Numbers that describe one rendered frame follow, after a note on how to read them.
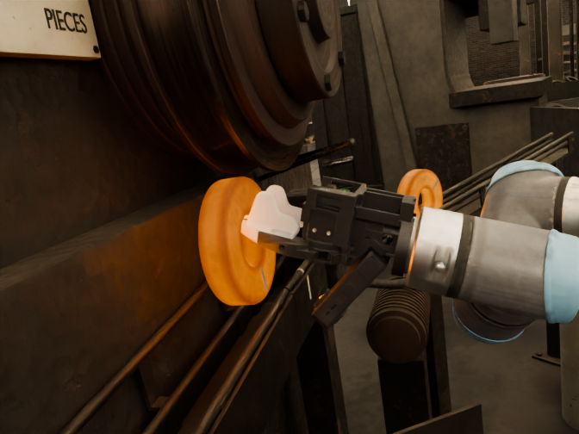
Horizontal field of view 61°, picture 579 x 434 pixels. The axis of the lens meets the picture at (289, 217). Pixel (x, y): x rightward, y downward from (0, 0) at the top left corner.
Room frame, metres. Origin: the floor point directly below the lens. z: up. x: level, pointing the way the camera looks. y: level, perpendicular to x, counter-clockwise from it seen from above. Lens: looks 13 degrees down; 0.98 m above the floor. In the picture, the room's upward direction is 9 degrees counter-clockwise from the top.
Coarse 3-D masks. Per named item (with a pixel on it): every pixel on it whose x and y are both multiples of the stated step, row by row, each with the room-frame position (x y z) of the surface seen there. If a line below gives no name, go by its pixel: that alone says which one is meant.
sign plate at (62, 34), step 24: (0, 0) 0.48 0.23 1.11; (24, 0) 0.51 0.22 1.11; (48, 0) 0.54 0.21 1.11; (72, 0) 0.58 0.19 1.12; (0, 24) 0.48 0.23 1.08; (24, 24) 0.50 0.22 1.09; (48, 24) 0.53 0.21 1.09; (72, 24) 0.57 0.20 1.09; (0, 48) 0.47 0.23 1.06; (24, 48) 0.50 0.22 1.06; (48, 48) 0.53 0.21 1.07; (72, 48) 0.56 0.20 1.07; (96, 48) 0.59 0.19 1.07
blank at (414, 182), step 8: (408, 176) 1.11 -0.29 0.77; (416, 176) 1.11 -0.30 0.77; (424, 176) 1.13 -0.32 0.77; (432, 176) 1.15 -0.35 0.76; (400, 184) 1.11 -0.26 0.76; (408, 184) 1.09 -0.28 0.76; (416, 184) 1.10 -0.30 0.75; (424, 184) 1.12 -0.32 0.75; (432, 184) 1.14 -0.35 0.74; (440, 184) 1.17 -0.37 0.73; (400, 192) 1.10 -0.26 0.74; (408, 192) 1.08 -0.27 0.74; (416, 192) 1.10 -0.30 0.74; (424, 192) 1.16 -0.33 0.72; (432, 192) 1.14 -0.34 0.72; (440, 192) 1.17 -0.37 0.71; (416, 200) 1.10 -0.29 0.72; (424, 200) 1.16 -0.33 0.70; (432, 200) 1.15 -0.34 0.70; (440, 200) 1.16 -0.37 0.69; (416, 208) 1.10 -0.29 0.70; (416, 216) 1.09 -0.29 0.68
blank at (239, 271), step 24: (216, 192) 0.55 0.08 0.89; (240, 192) 0.57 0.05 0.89; (216, 216) 0.52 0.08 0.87; (240, 216) 0.55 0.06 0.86; (216, 240) 0.51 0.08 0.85; (240, 240) 0.54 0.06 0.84; (216, 264) 0.50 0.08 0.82; (240, 264) 0.53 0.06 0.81; (264, 264) 0.59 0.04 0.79; (216, 288) 0.51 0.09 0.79; (240, 288) 0.52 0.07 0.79; (264, 288) 0.57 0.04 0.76
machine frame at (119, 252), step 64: (0, 64) 0.49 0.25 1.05; (64, 64) 0.57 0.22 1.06; (0, 128) 0.47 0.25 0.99; (64, 128) 0.55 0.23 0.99; (128, 128) 0.66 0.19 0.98; (0, 192) 0.46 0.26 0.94; (64, 192) 0.53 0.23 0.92; (128, 192) 0.63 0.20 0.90; (192, 192) 0.72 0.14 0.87; (0, 256) 0.44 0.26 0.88; (64, 256) 0.44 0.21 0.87; (128, 256) 0.52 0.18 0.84; (192, 256) 0.64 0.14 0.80; (0, 320) 0.36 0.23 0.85; (64, 320) 0.42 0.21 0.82; (128, 320) 0.49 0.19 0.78; (192, 320) 0.61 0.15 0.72; (0, 384) 0.35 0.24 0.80; (64, 384) 0.40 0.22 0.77; (128, 384) 0.47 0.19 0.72; (192, 384) 0.58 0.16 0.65
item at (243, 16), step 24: (216, 0) 0.57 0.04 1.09; (240, 0) 0.59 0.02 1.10; (216, 24) 0.57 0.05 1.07; (240, 24) 0.59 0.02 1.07; (216, 48) 0.58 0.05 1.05; (240, 48) 0.60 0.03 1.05; (264, 48) 0.62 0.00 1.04; (240, 72) 0.60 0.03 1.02; (264, 72) 0.62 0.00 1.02; (240, 96) 0.61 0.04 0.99; (264, 96) 0.64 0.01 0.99; (288, 96) 0.69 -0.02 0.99; (264, 120) 0.64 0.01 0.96; (288, 120) 0.70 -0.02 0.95; (288, 144) 0.72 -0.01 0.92
